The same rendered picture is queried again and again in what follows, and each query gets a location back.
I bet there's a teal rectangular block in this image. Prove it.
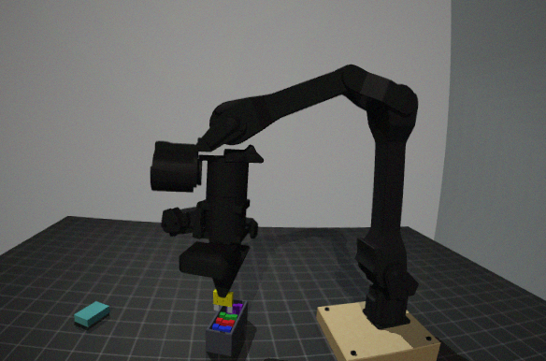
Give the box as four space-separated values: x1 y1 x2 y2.
74 301 110 327

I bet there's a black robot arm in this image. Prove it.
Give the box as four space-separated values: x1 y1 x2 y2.
151 65 419 330

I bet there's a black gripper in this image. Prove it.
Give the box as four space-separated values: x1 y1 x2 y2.
179 192 258 298

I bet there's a green fuse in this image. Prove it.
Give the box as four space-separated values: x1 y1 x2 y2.
219 312 238 322

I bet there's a yellow blade fuse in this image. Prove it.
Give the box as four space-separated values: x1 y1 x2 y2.
213 290 234 313

